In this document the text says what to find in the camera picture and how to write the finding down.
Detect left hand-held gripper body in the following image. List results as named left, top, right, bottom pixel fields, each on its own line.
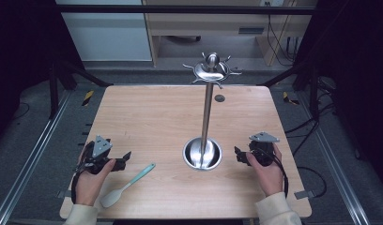
left=82, top=134, right=116, bottom=175

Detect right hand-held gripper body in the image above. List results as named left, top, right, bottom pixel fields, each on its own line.
left=248, top=130, right=281, bottom=167

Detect person's right hand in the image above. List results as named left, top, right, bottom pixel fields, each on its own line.
left=245, top=142, right=286, bottom=198

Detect person's left hand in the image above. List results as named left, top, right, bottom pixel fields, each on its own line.
left=74, top=157, right=116, bottom=207

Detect steel utensil stand with hooks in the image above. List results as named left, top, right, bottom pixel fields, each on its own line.
left=181, top=52, right=243, bottom=172

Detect yellow black tape piece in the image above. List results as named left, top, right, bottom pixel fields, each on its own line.
left=282, top=91, right=300, bottom=106
left=82, top=89, right=96, bottom=108

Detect white cabinet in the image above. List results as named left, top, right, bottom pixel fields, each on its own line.
left=60, top=12, right=153, bottom=62

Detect light wooden desk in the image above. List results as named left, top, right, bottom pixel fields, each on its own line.
left=142, top=0, right=314, bottom=68

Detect teal handled grey spatula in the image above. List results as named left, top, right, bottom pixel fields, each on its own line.
left=99, top=162, right=157, bottom=209

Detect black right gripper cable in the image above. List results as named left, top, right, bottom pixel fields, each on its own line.
left=257, top=147, right=290, bottom=199

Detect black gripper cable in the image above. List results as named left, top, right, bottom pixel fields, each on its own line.
left=70, top=149, right=88, bottom=205
left=257, top=147, right=290, bottom=199

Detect black floor cable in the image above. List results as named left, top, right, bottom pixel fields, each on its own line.
left=283, top=101, right=336, bottom=199

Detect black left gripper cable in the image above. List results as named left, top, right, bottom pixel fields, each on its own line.
left=70, top=149, right=88, bottom=205

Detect grey metal table bracket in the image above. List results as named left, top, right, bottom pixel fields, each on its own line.
left=55, top=189, right=71, bottom=200
left=294, top=189, right=316, bottom=201

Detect aluminium floor rail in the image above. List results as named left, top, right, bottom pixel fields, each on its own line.
left=0, top=90, right=72, bottom=225
left=296, top=90, right=373, bottom=225

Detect black frame strut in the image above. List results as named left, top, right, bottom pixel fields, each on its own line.
left=48, top=60, right=115, bottom=120
left=260, top=60, right=321, bottom=120

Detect black hanging cables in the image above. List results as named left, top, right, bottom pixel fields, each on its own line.
left=265, top=1, right=302, bottom=68

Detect black horizontal frame bar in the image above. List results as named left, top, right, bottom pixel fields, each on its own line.
left=54, top=4, right=316, bottom=15

